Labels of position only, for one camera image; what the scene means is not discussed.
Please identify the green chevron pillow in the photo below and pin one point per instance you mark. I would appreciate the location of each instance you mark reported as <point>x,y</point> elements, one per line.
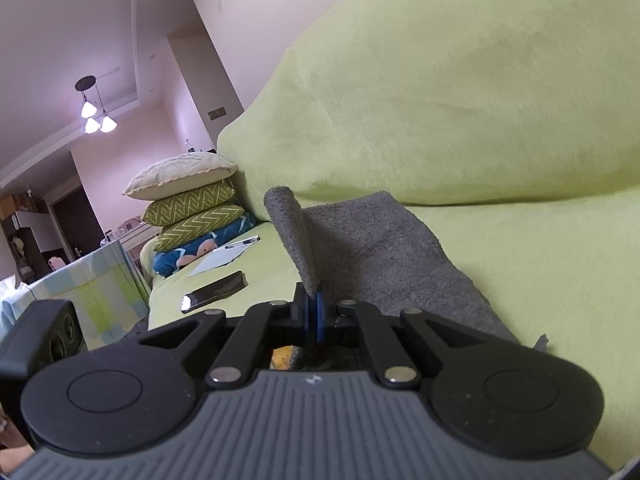
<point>200,227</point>
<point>190,205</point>

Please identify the pendant ceiling lamp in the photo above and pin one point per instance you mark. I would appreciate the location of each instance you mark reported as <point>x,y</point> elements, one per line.
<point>92,122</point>

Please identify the clear plastic jar orange label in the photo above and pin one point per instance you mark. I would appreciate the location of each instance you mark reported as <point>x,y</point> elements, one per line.
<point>280,357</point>

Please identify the table with checked cloth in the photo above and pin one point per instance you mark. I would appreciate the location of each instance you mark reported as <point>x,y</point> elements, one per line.
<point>100,290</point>

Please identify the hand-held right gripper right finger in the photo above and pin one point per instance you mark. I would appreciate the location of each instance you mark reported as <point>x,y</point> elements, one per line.
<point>324,320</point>

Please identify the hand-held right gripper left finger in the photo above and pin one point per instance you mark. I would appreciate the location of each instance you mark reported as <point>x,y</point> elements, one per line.
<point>304,312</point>

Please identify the grey towel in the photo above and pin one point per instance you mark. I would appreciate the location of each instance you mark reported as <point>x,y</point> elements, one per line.
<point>375,250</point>

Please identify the white paper sheet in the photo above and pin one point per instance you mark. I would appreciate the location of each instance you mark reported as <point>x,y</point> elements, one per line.
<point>220,257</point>

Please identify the black smartphone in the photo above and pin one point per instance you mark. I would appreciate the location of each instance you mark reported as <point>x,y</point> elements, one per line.
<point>220,290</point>

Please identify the blue printed pillow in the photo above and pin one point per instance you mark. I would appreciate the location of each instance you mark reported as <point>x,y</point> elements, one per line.
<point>172,262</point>

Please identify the person's left forearm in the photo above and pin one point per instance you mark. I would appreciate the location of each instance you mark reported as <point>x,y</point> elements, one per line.
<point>10,440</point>

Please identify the dark wooden door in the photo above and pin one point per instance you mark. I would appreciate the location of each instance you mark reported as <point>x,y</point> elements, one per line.
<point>75,220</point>

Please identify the black and white pen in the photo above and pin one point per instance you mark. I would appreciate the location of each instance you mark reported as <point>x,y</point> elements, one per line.
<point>245,241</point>

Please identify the beige pillow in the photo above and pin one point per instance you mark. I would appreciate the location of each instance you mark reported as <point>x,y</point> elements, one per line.
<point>180,175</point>

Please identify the wall switch panel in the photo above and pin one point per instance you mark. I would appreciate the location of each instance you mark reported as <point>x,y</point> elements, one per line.
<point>217,113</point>

